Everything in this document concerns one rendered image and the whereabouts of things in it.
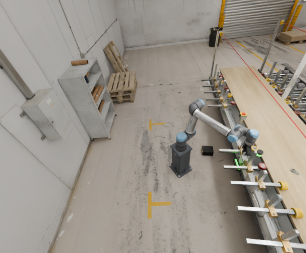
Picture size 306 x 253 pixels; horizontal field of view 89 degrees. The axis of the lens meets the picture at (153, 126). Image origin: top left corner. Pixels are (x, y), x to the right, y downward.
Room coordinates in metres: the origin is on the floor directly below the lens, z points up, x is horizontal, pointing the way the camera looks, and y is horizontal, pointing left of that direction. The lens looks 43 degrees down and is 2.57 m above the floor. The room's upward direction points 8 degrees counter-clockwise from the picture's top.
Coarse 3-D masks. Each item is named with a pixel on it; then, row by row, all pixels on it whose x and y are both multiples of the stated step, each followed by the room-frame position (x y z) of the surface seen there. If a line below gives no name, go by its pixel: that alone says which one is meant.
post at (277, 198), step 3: (276, 195) 0.45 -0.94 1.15; (279, 195) 0.44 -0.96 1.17; (273, 198) 0.45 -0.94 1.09; (276, 198) 0.43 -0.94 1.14; (279, 198) 0.42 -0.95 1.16; (282, 198) 0.42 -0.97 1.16; (270, 201) 0.45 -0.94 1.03; (273, 201) 0.43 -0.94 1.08; (276, 201) 0.42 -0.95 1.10; (279, 201) 0.42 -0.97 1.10; (270, 204) 0.43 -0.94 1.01; (273, 204) 0.42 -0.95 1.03; (264, 207) 0.45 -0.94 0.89; (258, 213) 0.44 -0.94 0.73; (261, 213) 0.43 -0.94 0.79; (264, 213) 0.42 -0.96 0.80
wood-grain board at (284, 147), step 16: (240, 80) 2.76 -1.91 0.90; (256, 80) 2.67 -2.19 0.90; (240, 96) 2.22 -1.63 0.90; (256, 96) 2.15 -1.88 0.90; (256, 112) 1.75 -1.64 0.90; (272, 112) 1.70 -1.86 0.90; (288, 112) 1.65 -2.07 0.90; (256, 128) 1.43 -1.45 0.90; (272, 128) 1.39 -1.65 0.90; (288, 128) 1.35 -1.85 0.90; (304, 128) 1.31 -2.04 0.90; (256, 144) 1.17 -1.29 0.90; (272, 144) 1.13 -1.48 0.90; (288, 144) 1.10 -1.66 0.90; (304, 144) 1.06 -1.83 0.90; (272, 160) 0.91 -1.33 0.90; (288, 160) 0.88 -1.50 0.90; (304, 160) 0.85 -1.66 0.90; (272, 176) 0.73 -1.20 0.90; (288, 176) 0.70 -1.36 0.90; (304, 176) 0.68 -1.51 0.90; (288, 192) 0.54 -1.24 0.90; (304, 192) 0.52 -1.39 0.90; (288, 208) 0.41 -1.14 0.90; (304, 208) 0.39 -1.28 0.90; (304, 224) 0.27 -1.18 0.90; (304, 240) 0.17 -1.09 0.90
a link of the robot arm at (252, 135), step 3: (252, 129) 1.02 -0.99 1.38; (249, 132) 0.99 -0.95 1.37; (252, 132) 0.98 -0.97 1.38; (255, 132) 0.98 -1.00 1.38; (258, 132) 0.97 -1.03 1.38; (246, 135) 0.99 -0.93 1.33; (249, 135) 0.97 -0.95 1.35; (252, 135) 0.95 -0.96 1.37; (255, 135) 0.94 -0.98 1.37; (258, 135) 0.94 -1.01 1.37; (246, 138) 1.00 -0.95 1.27; (249, 138) 0.96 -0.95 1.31; (252, 138) 0.94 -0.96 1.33; (255, 138) 0.93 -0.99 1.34; (249, 141) 0.95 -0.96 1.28; (252, 141) 0.94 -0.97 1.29; (255, 141) 0.94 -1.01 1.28
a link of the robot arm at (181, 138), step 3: (183, 132) 1.62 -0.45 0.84; (177, 135) 1.55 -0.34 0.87; (180, 135) 1.54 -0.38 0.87; (183, 135) 1.53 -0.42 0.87; (186, 135) 1.52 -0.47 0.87; (177, 138) 1.51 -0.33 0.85; (180, 138) 1.49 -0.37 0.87; (183, 138) 1.48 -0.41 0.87; (186, 138) 1.50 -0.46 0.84; (177, 141) 1.50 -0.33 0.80; (180, 141) 1.46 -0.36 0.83; (183, 141) 1.45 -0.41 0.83; (186, 141) 1.48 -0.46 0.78; (177, 144) 1.50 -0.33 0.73; (180, 144) 1.46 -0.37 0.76; (183, 144) 1.46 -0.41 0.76
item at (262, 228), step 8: (216, 88) 2.87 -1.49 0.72; (216, 96) 2.61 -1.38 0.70; (224, 112) 2.08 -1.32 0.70; (224, 120) 1.88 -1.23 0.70; (232, 144) 1.37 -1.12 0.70; (240, 176) 0.90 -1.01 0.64; (248, 176) 0.86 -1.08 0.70; (248, 192) 0.67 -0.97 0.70; (248, 200) 0.60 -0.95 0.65; (256, 216) 0.43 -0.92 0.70; (256, 224) 0.37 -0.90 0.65; (264, 224) 0.35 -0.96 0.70; (264, 232) 0.29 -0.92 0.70; (264, 248) 0.18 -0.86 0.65; (272, 248) 0.16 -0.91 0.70
